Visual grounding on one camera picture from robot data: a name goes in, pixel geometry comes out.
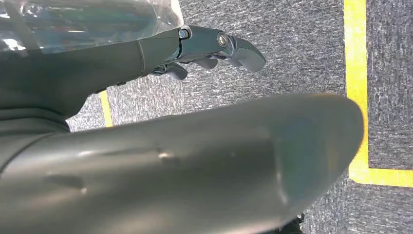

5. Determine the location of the clear plastic film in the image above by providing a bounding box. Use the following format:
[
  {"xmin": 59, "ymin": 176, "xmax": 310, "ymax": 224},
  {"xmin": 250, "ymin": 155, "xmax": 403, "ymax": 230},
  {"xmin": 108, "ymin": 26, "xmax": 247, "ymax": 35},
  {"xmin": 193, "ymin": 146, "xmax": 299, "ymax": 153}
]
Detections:
[{"xmin": 0, "ymin": 0, "xmax": 185, "ymax": 60}]

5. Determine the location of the black caster base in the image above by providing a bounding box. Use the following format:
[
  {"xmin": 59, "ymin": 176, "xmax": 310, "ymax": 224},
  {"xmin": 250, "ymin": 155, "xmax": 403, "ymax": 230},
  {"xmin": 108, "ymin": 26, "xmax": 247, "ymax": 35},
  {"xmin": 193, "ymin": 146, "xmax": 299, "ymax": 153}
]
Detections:
[{"xmin": 280, "ymin": 212, "xmax": 304, "ymax": 234}]

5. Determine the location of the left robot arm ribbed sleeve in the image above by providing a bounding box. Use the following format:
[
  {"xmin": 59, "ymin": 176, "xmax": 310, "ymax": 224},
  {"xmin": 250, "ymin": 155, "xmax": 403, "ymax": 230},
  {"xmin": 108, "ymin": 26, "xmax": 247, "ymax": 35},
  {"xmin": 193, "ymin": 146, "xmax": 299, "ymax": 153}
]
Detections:
[{"xmin": 0, "ymin": 108, "xmax": 70, "ymax": 172}]

